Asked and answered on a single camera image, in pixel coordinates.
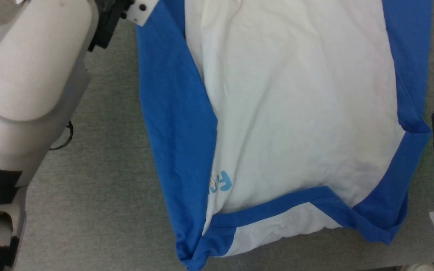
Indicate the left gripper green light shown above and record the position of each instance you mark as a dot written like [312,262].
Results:
[141,9]

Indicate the white and blue t-shirt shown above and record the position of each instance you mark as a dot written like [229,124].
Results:
[296,113]

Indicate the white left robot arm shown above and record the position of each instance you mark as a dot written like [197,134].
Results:
[32,67]

